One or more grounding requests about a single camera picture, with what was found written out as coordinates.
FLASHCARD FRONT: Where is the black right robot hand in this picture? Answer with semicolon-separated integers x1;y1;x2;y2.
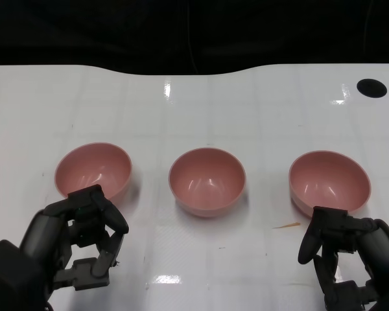
297;205;389;311

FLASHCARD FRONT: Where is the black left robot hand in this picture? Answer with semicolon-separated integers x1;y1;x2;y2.
0;184;130;311

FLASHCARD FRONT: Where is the black round table grommet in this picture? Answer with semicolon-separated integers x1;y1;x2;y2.
357;78;387;98

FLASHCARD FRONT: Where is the pink plastic bowl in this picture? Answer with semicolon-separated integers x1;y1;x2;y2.
288;150;372;218
168;147;247;218
54;141;133;205

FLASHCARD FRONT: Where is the thin hanging black cable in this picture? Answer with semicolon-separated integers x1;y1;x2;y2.
185;0;199;75

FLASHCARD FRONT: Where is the black backdrop cloth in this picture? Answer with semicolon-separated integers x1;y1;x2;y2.
0;0;389;77

